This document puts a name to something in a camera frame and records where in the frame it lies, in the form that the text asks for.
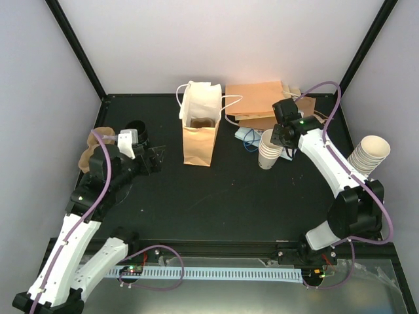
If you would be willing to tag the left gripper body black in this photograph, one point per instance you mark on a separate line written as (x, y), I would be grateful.
(146, 168)

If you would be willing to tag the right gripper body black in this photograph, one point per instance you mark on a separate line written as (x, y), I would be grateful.
(279, 139)

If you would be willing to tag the brown pulp cup carrier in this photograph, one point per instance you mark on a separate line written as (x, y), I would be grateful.
(202, 123)

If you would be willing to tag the orange paper bag white handles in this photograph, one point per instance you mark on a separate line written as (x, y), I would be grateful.
(200, 112)

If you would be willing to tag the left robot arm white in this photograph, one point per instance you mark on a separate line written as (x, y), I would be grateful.
(63, 286)

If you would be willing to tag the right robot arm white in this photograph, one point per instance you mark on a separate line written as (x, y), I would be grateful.
(357, 208)

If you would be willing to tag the black paper cup stack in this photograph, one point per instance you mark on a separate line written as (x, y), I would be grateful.
(142, 134)

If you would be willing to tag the white paper cup stack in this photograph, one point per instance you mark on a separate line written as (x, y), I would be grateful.
(268, 152)

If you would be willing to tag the light blue paper bag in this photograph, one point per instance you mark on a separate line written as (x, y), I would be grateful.
(250, 138)

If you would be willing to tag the brown kraft paper bag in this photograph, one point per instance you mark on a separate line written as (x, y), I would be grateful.
(306, 105)

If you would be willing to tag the orange paper bag stack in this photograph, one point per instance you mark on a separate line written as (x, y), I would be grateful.
(253, 100)

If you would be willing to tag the pulp cup carrier stack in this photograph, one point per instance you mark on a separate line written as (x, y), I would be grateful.
(92, 143)

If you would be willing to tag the tall white cup stack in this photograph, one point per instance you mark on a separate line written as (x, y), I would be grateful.
(371, 151)

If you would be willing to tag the blue slotted cable duct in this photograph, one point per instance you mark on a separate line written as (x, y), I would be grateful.
(207, 274)

